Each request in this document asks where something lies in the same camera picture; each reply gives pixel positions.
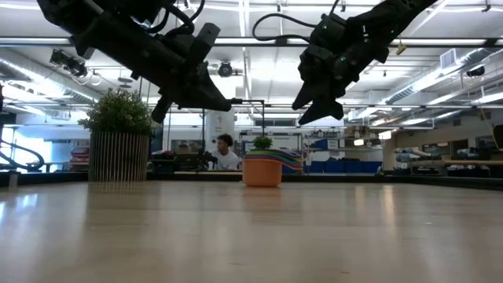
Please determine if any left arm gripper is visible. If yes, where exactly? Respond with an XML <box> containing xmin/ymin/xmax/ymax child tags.
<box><xmin>135</xmin><ymin>35</ymin><xmax>233</xmax><ymax>125</ymax></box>

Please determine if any yellow measuring cup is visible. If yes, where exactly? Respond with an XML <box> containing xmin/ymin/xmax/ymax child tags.
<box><xmin>244</xmin><ymin>150</ymin><xmax>303</xmax><ymax>166</ymax></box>

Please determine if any potted green plant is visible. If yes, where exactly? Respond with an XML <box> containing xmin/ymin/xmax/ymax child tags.
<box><xmin>77</xmin><ymin>88</ymin><xmax>153</xmax><ymax>184</ymax></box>

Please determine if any blue shelf bin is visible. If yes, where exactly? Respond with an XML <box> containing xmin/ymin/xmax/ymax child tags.
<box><xmin>314</xmin><ymin>138</ymin><xmax>340</xmax><ymax>150</ymax></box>

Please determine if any person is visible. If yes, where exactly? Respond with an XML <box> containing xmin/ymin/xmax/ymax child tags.
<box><xmin>210</xmin><ymin>133</ymin><xmax>241</xmax><ymax>172</ymax></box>

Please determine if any large blue measuring cup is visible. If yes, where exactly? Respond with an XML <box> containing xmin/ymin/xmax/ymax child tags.
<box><xmin>242</xmin><ymin>155</ymin><xmax>303</xmax><ymax>171</ymax></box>

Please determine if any light blue measuring cup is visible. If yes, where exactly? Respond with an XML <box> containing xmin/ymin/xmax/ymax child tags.
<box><xmin>243</xmin><ymin>152</ymin><xmax>303</xmax><ymax>167</ymax></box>

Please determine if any red measuring cup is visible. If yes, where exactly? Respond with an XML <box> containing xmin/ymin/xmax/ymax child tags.
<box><xmin>243</xmin><ymin>153</ymin><xmax>303</xmax><ymax>169</ymax></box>

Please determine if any black mounted camera unit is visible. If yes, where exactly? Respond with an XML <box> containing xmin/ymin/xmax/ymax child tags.
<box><xmin>49</xmin><ymin>49</ymin><xmax>90</xmax><ymax>79</ymax></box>

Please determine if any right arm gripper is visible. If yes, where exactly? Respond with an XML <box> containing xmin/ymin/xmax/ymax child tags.
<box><xmin>292</xmin><ymin>15</ymin><xmax>388</xmax><ymax>126</ymax></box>

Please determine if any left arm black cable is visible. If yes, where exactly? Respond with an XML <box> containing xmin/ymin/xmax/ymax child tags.
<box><xmin>145</xmin><ymin>0</ymin><xmax>206</xmax><ymax>35</ymax></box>

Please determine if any background workbench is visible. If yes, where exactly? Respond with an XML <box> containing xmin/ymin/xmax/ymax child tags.
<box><xmin>392</xmin><ymin>145</ymin><xmax>503</xmax><ymax>178</ymax></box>

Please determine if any orange measuring cup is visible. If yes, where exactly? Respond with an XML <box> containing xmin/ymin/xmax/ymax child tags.
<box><xmin>241</xmin><ymin>156</ymin><xmax>304</xmax><ymax>188</ymax></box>

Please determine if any blue storage bin row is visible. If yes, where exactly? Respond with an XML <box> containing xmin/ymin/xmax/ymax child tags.
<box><xmin>304</xmin><ymin>159</ymin><xmax>384</xmax><ymax>175</ymax></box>

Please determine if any green measuring cup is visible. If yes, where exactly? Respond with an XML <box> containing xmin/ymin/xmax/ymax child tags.
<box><xmin>244</xmin><ymin>148</ymin><xmax>302</xmax><ymax>164</ymax></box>

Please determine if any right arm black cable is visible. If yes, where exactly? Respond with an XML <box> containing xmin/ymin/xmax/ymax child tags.
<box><xmin>251</xmin><ymin>13</ymin><xmax>319</xmax><ymax>42</ymax></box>

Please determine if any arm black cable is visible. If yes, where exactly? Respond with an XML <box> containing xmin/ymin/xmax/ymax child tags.
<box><xmin>145</xmin><ymin>0</ymin><xmax>206</xmax><ymax>35</ymax></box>
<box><xmin>251</xmin><ymin>13</ymin><xmax>319</xmax><ymax>42</ymax></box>

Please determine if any small background green plant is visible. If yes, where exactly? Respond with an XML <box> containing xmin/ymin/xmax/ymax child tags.
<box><xmin>252</xmin><ymin>135</ymin><xmax>274</xmax><ymax>151</ymax></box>

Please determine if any black overhead camera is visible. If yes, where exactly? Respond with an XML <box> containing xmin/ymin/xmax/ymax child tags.
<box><xmin>217</xmin><ymin>61</ymin><xmax>236</xmax><ymax>79</ymax></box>

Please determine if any black aluminium table frame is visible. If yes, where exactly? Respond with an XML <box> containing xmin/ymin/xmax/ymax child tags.
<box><xmin>0</xmin><ymin>171</ymin><xmax>503</xmax><ymax>192</ymax></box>

